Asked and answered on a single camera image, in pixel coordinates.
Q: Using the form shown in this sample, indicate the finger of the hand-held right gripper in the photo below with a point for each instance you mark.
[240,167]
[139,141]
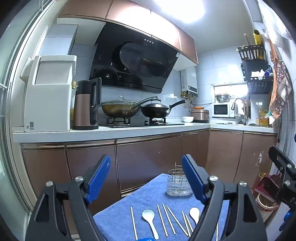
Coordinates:
[281,162]

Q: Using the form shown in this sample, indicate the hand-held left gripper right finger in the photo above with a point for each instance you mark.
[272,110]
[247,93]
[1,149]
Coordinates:
[193,179]

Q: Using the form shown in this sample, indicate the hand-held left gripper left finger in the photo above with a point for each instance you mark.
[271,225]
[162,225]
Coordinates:
[99,179]

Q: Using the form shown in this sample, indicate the wooden chopstick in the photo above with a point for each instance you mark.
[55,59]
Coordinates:
[162,221]
[189,223]
[217,231]
[133,222]
[168,219]
[186,223]
[177,221]

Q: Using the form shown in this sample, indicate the white ceramic spoon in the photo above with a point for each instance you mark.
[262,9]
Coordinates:
[194,213]
[148,216]

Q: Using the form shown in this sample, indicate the person's right hand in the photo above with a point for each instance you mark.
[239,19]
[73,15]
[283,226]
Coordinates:
[286,217]

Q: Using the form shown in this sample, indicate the red dustpan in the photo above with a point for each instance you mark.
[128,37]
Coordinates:
[268,185]

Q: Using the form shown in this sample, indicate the blue towel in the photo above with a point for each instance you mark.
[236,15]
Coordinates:
[120,217]

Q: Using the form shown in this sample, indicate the yellow cooking oil bottle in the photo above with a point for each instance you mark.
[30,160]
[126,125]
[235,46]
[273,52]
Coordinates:
[264,119]

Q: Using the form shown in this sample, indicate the white bowl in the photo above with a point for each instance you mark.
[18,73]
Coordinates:
[187,119]

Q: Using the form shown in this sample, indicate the rice cooker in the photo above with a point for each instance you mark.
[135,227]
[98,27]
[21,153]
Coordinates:
[200,115]

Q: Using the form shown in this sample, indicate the black gas stove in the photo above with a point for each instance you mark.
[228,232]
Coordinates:
[138,124]

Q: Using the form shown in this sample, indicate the steel faucet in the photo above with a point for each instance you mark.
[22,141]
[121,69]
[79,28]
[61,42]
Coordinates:
[240,104]

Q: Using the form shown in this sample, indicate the brass wok with glass lid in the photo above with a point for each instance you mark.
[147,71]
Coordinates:
[118,110]

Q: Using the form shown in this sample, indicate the hanging patterned cloths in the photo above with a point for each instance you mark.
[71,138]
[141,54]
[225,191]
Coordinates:
[278,88]

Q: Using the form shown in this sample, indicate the bronze electric kettle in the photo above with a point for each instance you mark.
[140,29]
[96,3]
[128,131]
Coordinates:
[84,106]

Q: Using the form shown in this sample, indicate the white microwave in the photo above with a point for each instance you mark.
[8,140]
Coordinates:
[222,110]

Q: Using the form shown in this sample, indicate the black wok with lid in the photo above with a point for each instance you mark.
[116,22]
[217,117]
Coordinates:
[153,110]

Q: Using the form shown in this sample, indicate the black dish rack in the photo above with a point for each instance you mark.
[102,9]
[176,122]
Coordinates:
[259,85]

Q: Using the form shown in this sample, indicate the steel bowl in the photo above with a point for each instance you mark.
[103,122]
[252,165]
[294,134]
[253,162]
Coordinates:
[222,98]

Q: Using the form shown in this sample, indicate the white rice dispenser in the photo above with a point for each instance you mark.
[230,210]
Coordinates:
[48,99]

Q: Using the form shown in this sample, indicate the white water heater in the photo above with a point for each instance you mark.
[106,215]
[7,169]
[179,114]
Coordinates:
[190,81]

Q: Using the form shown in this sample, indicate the glass sliding door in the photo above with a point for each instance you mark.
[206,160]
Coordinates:
[13,115]

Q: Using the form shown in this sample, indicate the black range hood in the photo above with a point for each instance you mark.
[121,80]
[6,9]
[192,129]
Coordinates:
[134,58]

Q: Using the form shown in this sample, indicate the yellow roll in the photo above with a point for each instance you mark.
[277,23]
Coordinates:
[257,37]

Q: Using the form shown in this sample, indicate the white plastic bags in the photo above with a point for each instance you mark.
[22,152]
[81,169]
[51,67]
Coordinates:
[276,30]

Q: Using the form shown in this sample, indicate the white box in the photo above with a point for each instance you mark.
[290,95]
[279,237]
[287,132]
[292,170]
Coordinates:
[61,39]

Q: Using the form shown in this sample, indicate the brown upper kitchen cabinets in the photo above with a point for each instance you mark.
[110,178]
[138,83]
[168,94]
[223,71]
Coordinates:
[148,20]

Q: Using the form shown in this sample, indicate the ceiling light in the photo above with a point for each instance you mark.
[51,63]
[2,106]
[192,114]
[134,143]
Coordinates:
[180,9]

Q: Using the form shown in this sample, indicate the black wall basket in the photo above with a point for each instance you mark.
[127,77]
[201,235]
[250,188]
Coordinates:
[251,52]

